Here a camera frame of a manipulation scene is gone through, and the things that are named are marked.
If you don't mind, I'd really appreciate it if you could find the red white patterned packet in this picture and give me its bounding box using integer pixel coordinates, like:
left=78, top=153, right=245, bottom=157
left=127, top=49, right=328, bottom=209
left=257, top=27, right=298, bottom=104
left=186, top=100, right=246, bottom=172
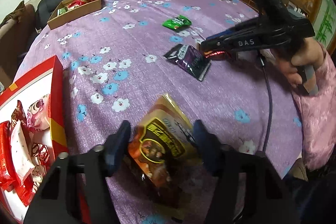
left=30, top=143, right=51, bottom=194

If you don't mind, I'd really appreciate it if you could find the white pink snack packet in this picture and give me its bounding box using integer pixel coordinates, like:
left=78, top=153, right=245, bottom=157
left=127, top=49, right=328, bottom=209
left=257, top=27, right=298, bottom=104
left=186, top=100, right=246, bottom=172
left=10, top=121, right=35, bottom=185

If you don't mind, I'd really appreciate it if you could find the red gold-lettered snack packet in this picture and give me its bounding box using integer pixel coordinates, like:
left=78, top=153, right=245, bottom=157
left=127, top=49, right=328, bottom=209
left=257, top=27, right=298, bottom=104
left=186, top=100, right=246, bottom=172
left=197, top=44, right=238, bottom=61

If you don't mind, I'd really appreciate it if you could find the pink bear snack packet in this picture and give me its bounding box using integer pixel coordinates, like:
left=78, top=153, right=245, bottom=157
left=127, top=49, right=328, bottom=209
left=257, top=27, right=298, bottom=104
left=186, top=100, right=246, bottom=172
left=27, top=94, right=50, bottom=132

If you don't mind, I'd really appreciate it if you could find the dark purple plum packet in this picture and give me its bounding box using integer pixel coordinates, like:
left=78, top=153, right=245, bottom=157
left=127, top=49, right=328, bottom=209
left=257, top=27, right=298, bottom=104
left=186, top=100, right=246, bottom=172
left=163, top=44, right=211, bottom=81

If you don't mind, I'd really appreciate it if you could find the gold brown snack packet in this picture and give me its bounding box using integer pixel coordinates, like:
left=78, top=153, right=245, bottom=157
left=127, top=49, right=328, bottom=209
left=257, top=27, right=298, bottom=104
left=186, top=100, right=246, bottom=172
left=126, top=93, right=197, bottom=207

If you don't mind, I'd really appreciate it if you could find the green snack packet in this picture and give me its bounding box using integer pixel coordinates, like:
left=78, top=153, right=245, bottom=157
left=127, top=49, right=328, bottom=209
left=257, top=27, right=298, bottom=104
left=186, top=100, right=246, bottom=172
left=162, top=15, right=192, bottom=30

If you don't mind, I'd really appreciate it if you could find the red gold floral packet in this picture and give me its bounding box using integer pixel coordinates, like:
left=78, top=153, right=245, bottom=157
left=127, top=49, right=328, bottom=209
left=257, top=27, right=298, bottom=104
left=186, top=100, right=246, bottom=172
left=14, top=175, right=34, bottom=206

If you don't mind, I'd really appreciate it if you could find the long red snack pack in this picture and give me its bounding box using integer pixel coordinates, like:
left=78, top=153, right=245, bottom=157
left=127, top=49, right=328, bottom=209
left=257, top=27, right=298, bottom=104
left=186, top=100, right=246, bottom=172
left=0, top=121, right=16, bottom=190

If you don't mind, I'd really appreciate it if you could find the red square snack packet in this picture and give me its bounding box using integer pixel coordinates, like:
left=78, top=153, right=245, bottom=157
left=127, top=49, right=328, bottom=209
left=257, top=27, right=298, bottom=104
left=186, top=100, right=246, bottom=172
left=10, top=100, right=27, bottom=131

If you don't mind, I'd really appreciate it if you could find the pink sleeved right forearm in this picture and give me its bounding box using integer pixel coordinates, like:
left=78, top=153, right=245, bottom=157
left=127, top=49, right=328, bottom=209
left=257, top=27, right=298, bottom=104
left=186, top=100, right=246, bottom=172
left=292, top=44, right=335, bottom=170

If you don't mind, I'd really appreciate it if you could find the person's right hand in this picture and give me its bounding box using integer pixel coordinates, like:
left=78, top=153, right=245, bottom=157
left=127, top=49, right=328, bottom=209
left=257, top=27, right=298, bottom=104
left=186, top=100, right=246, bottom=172
left=271, top=37, right=325, bottom=88

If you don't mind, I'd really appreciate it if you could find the red gift box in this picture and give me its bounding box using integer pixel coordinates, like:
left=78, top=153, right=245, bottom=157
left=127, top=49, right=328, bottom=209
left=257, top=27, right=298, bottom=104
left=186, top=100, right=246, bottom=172
left=1, top=56, right=68, bottom=223

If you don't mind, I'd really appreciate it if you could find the purple floral tablecloth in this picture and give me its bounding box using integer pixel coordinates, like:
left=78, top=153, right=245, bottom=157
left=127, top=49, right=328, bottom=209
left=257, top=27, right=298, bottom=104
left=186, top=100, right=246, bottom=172
left=16, top=0, right=302, bottom=176

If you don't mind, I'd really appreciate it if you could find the brown armchair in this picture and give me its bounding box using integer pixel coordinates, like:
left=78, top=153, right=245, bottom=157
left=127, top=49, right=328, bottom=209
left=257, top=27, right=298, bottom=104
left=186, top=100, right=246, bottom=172
left=1, top=2, right=37, bottom=88

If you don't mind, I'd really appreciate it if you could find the brown cardboard snack tray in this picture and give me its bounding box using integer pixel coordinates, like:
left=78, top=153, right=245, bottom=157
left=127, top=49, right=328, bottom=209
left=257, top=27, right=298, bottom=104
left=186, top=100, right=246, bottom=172
left=47, top=0, right=101, bottom=30

